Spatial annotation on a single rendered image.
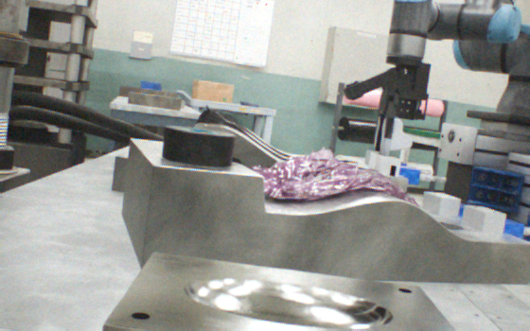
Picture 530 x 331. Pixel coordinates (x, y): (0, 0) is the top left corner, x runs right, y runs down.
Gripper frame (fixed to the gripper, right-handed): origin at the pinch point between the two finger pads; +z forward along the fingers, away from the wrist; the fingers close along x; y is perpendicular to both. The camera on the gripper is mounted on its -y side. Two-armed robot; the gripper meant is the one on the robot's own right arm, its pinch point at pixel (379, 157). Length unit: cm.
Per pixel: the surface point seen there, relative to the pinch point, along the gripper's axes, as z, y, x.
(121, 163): 6, -47, -18
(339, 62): -63, 60, 628
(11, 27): -15, -72, -8
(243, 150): 1.0, -26.3, -17.7
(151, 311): 4, -29, -90
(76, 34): -36, -171, 349
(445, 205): 3.7, 5.2, -30.7
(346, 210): 3, -13, -54
